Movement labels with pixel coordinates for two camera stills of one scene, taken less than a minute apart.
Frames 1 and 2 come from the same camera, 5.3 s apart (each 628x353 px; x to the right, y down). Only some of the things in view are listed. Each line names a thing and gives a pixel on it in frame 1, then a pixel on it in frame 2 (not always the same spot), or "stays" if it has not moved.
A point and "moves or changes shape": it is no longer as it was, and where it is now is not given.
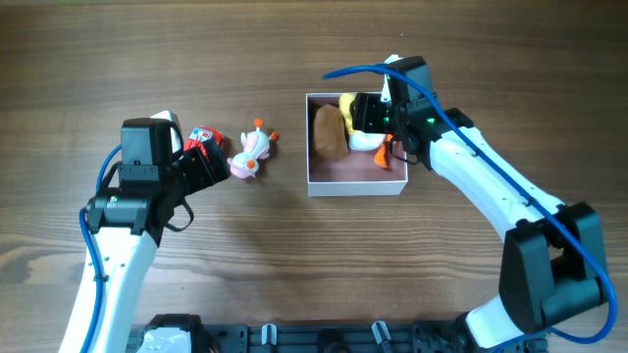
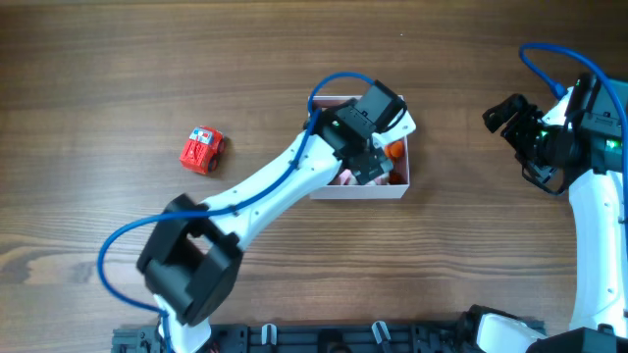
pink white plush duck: [255, 146] -> [345, 176]
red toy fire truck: [207, 139] stays
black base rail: [331, 337] stays
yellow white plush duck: [360, 140] moves or changes shape
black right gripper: [364, 109] -> [525, 117]
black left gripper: [204, 176] -> [373, 168]
